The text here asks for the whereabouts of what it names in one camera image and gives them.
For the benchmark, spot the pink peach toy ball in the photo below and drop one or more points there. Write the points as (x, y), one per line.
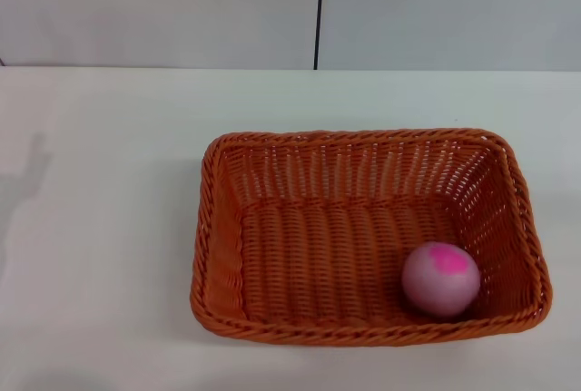
(438, 284)

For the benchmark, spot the orange woven plastic basket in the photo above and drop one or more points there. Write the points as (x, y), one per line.
(327, 264)

